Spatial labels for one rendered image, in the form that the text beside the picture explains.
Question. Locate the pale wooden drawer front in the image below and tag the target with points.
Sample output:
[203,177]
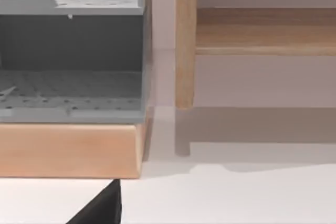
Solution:
[68,150]

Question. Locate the open wooden shelf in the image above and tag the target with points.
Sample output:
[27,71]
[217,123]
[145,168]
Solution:
[189,37]

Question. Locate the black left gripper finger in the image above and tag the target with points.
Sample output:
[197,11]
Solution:
[105,207]

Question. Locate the grey pierced drawer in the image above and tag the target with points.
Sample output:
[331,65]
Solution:
[71,58]

